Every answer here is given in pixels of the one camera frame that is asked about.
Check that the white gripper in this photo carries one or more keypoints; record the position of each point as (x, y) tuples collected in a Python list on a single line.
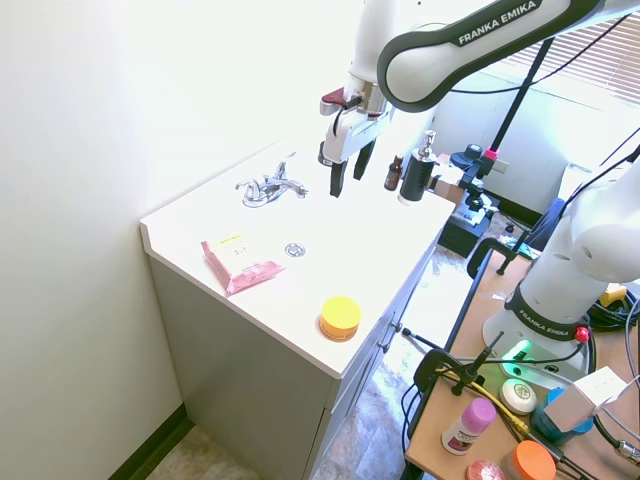
[(350, 136)]

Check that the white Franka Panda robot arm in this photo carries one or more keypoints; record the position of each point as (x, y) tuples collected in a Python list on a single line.
[(565, 250)]

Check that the small brown dropper bottle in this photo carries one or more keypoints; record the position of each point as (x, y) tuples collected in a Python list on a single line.
[(394, 173)]

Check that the black soap dispenser bottle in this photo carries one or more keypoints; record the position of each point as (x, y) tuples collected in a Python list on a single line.
[(417, 172)]

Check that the chrome sink drain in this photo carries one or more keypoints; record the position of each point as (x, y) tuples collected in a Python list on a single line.
[(295, 249)]

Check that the pink wipes packet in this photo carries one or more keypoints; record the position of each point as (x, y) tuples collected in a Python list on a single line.
[(241, 263)]

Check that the yellow lid orange jar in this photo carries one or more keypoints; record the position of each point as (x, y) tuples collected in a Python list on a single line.
[(340, 318)]

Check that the black C-clamp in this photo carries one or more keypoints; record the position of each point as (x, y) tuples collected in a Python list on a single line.
[(492, 252), (435, 370)]

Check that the grey vanity cabinet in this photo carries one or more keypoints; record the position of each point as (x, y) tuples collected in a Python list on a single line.
[(280, 325)]

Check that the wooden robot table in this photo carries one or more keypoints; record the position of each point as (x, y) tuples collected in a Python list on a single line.
[(480, 380)]

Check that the round white soap tin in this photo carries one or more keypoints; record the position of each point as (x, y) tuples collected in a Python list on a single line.
[(518, 396)]

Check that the pink cap white bottle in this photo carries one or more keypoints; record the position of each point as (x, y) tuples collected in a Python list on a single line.
[(469, 426)]

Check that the red emergency stop button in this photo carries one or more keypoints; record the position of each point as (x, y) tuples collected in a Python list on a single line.
[(581, 334)]

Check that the blue round container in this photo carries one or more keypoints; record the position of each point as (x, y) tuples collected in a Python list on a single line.
[(552, 425)]

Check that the white cardboard box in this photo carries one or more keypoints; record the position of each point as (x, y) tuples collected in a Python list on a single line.
[(585, 400)]

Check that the pink round soap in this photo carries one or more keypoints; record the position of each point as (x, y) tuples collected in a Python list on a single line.
[(485, 470)]

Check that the orange lid container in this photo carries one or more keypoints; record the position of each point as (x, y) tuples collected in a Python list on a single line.
[(534, 461)]

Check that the red wrist camera mount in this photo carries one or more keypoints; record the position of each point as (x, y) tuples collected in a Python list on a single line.
[(332, 101)]

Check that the black clamp mount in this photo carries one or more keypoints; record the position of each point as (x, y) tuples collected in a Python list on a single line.
[(475, 175)]

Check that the black camera stand pole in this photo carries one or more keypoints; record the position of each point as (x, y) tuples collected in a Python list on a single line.
[(520, 95)]

